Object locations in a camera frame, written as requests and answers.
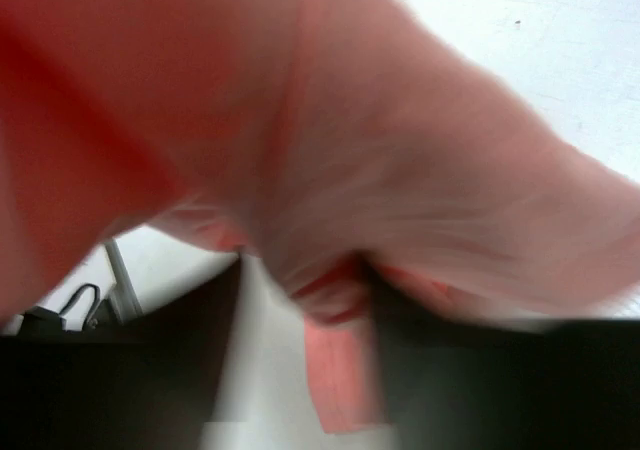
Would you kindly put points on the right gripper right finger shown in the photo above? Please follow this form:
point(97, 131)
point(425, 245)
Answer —
point(450, 384)

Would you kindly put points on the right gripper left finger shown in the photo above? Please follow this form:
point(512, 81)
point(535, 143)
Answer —
point(153, 382)

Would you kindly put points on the pink t shirt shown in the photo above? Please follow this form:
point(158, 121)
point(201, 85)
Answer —
point(306, 131)

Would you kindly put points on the aluminium rail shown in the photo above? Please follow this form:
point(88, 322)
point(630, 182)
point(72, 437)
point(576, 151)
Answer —
point(122, 295)

